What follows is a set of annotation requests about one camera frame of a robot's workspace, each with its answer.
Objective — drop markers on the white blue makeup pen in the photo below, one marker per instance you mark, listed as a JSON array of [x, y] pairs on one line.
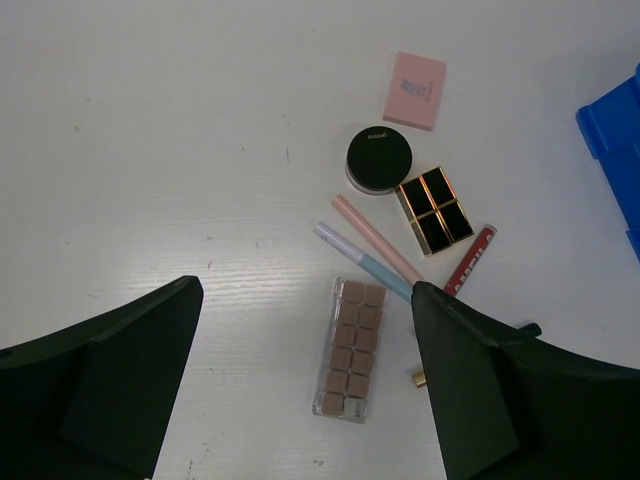
[[367, 263]]

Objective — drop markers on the blue plastic organizer bin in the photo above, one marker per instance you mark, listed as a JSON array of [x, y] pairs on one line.
[[610, 127]]

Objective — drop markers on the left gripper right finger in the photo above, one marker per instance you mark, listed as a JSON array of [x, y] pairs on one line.
[[508, 405]]

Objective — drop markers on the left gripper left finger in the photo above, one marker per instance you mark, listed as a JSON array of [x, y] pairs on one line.
[[94, 400]]

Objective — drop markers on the pink slim makeup tube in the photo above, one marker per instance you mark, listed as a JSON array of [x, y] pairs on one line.
[[376, 240]]

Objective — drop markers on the black round powder jar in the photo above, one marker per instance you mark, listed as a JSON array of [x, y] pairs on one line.
[[378, 160]]

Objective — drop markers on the brown eyeshadow palette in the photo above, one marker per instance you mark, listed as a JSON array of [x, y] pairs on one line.
[[346, 377]]

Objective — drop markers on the red lip gloss tube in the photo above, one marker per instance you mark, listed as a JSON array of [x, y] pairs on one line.
[[469, 261]]

